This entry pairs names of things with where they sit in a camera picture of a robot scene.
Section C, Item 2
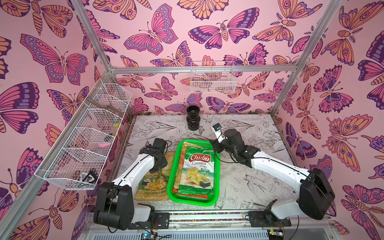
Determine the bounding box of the long white wire shelf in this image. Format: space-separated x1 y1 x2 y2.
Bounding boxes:
35 82 132 191

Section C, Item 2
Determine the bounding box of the black clip in shelf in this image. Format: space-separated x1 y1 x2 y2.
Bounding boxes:
80 170 98 184

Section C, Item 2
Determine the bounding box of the front mounting rail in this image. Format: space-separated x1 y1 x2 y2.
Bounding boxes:
80 210 341 240

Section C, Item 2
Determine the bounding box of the pink item in shelf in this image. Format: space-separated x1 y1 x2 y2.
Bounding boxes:
99 143 112 148

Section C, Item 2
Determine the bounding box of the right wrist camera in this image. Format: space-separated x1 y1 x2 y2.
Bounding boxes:
212 123 225 143

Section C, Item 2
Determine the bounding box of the yellow sour cream chips bag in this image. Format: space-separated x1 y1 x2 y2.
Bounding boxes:
135 152 175 202

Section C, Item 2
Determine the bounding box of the tan kettle chips bag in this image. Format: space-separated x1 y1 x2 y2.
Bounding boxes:
173 142 209 194

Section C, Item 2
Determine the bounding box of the black camera lens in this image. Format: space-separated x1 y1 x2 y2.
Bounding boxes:
187 106 201 131

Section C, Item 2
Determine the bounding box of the small white wire basket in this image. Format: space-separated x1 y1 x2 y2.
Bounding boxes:
190 61 237 94

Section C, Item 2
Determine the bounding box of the green plastic basket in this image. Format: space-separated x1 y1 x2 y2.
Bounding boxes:
167 140 221 207

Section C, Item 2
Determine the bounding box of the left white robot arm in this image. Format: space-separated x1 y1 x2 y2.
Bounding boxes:
94 138 168 230

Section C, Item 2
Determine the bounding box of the aluminium frame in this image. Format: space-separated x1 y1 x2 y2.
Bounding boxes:
0 0 344 240

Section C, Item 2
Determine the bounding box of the orange cream cassava chips bag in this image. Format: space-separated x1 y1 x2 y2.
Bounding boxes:
173 193 208 201

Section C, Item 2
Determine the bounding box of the green white Chuba chips bag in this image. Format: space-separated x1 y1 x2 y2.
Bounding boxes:
179 147 215 198

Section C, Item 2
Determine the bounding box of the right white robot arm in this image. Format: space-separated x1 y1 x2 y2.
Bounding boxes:
211 124 335 226

